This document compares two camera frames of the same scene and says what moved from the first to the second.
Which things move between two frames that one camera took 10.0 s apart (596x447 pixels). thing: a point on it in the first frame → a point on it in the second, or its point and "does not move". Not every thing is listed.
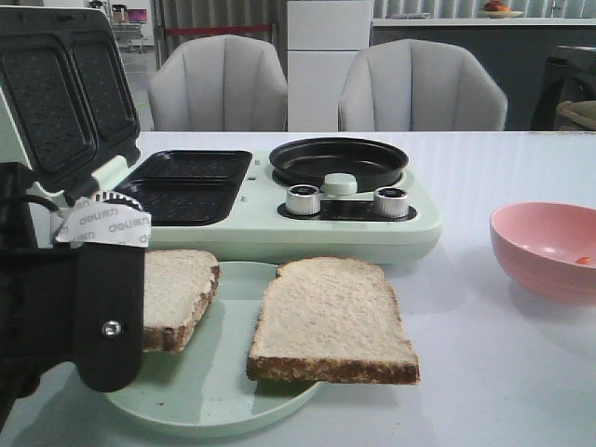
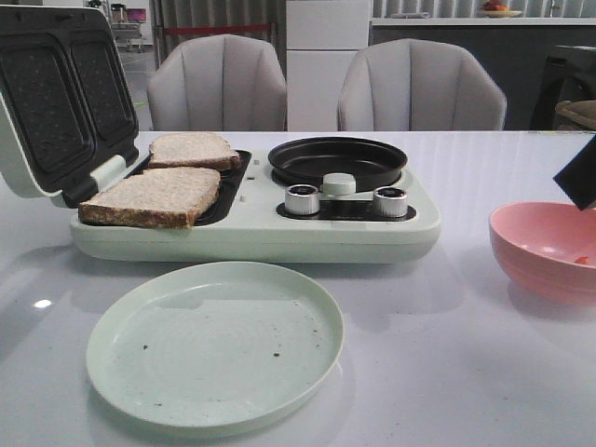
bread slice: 331,318 → 165,197
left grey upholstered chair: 221,83 does not move
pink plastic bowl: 538,242 does not move
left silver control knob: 303,199 does not move
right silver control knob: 391,202 does not move
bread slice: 178,285 → 192,149
